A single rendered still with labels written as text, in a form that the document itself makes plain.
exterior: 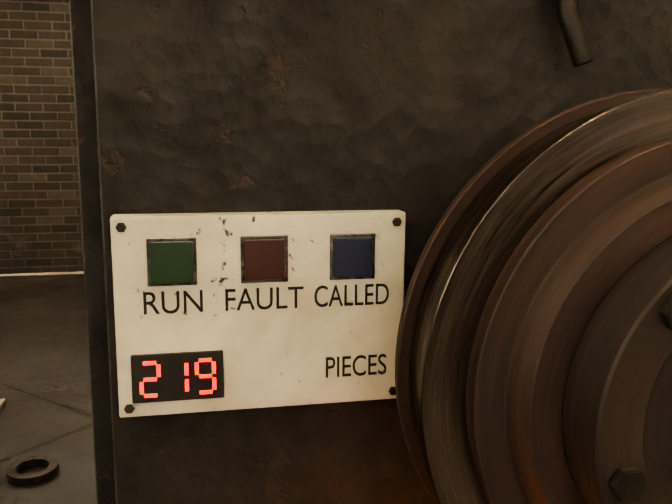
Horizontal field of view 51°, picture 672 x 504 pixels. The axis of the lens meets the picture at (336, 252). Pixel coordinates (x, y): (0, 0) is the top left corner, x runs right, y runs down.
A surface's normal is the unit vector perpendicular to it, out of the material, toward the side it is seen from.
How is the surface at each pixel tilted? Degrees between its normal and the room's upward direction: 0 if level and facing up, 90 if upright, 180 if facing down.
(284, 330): 90
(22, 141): 90
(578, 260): 54
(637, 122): 90
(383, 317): 90
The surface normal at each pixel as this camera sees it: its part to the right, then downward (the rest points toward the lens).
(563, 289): -0.65, -0.37
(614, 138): 0.20, 0.17
